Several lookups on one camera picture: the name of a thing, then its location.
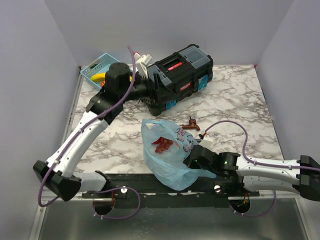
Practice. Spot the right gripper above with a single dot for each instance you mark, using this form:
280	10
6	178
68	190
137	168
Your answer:
190	163

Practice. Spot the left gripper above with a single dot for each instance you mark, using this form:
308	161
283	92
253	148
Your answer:
156	92

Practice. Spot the light blue plastic bag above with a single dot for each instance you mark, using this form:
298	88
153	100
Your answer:
168	167

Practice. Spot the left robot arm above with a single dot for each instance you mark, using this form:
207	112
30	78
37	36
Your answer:
121	85

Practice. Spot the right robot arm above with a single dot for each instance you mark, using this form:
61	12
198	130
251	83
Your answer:
300	176

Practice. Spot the yellow fake banana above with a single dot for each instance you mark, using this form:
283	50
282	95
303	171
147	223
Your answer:
98	77

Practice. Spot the black plastic toolbox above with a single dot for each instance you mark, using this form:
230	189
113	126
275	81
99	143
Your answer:
189	69

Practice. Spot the light blue plastic basket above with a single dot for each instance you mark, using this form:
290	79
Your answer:
99	65

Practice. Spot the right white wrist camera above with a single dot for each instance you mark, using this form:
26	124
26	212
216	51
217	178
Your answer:
206	141

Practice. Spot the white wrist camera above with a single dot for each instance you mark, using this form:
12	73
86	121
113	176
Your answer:
142	61
206	141

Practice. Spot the black mounting rail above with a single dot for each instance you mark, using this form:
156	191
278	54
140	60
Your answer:
204	192

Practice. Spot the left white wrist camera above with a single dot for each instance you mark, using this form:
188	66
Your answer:
142	61

